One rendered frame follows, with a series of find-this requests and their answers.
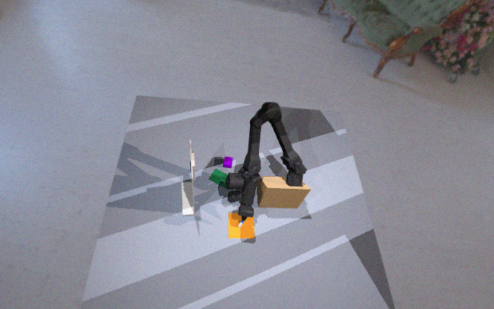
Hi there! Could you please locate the green flat square pad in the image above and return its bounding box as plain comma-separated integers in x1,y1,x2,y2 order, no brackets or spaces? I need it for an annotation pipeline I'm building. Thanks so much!
209,169,228,189

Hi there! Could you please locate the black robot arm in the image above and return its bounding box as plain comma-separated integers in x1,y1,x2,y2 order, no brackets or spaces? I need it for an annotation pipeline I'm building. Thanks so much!
225,102,307,203

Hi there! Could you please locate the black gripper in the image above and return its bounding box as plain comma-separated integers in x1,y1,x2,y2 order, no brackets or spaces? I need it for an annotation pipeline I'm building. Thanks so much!
238,188,255,222

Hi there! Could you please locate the small purple cube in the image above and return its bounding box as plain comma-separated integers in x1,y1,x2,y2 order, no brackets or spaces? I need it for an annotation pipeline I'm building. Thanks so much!
223,157,233,168

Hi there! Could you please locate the orange flat square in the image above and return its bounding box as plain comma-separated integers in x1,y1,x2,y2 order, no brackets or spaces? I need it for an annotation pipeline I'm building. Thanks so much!
228,213,254,238

